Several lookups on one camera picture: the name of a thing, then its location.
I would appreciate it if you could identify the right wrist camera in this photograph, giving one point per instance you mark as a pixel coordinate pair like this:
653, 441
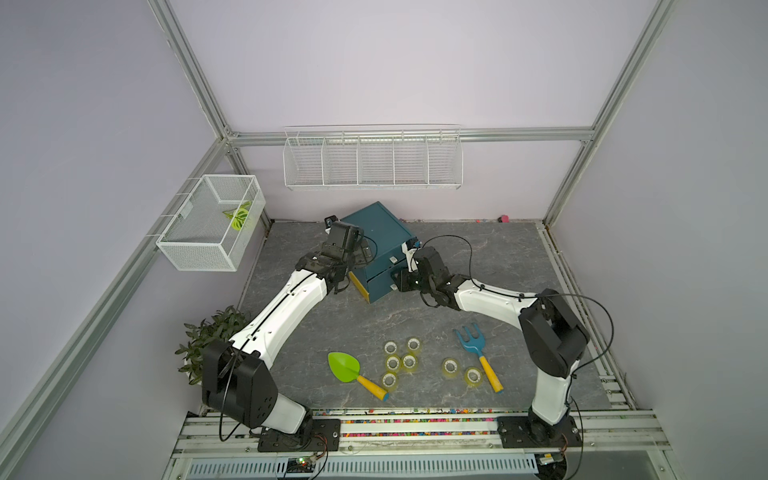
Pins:
409, 248

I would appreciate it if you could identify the white mesh wall basket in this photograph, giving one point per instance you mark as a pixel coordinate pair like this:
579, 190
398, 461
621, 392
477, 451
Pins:
199, 236

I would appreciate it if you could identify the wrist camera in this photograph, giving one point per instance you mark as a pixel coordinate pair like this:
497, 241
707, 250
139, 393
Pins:
409, 248
329, 221

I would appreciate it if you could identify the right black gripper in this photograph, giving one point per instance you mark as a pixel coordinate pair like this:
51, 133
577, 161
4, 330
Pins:
401, 280

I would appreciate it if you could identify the green toy in basket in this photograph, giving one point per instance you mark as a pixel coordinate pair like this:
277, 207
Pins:
238, 216

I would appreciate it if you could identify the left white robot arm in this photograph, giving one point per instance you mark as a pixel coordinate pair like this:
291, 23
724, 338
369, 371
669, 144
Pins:
236, 373

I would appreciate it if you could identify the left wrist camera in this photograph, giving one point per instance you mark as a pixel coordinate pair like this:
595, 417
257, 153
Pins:
329, 221

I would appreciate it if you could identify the green toy shovel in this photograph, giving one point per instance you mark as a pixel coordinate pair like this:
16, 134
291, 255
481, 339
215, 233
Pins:
346, 368

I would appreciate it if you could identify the green potted plant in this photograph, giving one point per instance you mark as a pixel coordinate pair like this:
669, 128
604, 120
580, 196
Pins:
222, 325

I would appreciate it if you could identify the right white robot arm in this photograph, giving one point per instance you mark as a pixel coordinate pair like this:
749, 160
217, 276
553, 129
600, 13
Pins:
555, 338

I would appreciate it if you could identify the teal three-drawer cabinet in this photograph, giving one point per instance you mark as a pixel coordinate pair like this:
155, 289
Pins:
385, 233

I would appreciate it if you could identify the white wire wall shelf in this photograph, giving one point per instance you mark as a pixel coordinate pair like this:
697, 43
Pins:
373, 157

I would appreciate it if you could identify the blue toy rake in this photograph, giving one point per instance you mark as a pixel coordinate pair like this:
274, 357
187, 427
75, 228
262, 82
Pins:
473, 341

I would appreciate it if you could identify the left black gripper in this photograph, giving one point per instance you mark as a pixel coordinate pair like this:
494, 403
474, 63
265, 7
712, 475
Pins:
362, 254

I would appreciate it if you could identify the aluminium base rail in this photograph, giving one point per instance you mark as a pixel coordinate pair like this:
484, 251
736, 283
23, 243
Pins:
352, 432

